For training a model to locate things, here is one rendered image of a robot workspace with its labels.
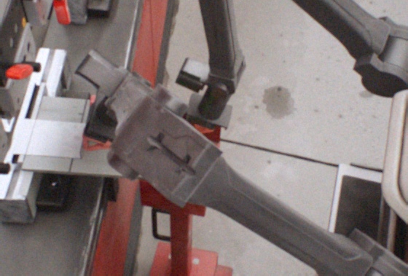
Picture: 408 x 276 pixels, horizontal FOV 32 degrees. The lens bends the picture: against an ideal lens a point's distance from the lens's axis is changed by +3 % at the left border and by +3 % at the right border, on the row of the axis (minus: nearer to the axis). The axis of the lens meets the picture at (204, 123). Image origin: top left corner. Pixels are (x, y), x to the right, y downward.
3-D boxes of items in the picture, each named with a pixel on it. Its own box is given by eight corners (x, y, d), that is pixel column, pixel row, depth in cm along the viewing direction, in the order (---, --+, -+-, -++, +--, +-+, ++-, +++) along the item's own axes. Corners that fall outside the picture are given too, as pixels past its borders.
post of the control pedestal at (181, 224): (187, 281, 215) (189, 188, 172) (170, 277, 215) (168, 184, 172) (191, 265, 218) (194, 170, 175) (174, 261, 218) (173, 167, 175)
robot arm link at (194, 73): (229, 92, 141) (244, 59, 145) (178, 68, 141) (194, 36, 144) (216, 115, 152) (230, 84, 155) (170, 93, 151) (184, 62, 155)
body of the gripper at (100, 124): (84, 134, 127) (101, 115, 122) (95, 91, 133) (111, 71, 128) (116, 146, 130) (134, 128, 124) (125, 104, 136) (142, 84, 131)
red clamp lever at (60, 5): (71, 27, 136) (63, -13, 128) (49, 25, 136) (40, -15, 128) (73, 20, 137) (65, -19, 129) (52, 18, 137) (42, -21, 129)
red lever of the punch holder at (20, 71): (23, 70, 107) (41, 61, 116) (-5, 67, 107) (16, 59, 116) (23, 81, 107) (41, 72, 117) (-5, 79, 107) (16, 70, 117)
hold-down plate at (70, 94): (64, 213, 142) (62, 205, 140) (36, 210, 143) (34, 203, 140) (91, 99, 160) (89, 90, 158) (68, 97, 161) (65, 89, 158)
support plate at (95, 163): (159, 181, 134) (159, 178, 133) (22, 171, 135) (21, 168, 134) (170, 108, 145) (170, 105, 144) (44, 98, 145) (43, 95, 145)
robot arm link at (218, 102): (232, 95, 147) (240, 76, 150) (203, 81, 147) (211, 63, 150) (223, 113, 152) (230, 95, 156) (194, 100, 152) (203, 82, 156)
